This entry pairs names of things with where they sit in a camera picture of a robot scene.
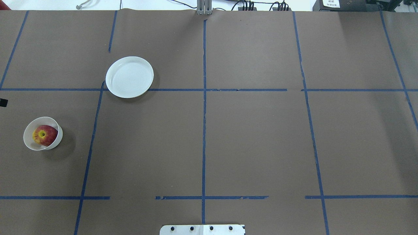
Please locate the grey metal bracket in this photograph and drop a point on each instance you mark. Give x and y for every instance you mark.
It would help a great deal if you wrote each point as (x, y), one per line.
(204, 7)

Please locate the brown paper table cover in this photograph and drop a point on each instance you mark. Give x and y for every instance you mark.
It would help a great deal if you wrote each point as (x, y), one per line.
(294, 123)

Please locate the black object at left edge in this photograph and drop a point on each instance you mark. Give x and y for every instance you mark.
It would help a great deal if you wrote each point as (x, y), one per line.
(3, 102)

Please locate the red yellow apple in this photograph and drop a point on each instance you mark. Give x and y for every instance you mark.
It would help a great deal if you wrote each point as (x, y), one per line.
(44, 135)

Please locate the black power strip with plugs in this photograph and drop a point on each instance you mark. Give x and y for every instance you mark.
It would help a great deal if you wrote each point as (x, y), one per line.
(250, 5)

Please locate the white bowl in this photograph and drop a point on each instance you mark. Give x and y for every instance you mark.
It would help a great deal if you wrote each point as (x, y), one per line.
(27, 137)

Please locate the white metal mounting plate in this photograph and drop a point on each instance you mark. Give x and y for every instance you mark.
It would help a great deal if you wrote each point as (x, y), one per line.
(221, 229)

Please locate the white round plate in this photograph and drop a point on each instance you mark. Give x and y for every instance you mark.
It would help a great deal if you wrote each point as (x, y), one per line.
(129, 77)

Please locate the black box with label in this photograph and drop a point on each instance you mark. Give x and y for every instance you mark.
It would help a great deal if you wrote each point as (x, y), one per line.
(342, 5)

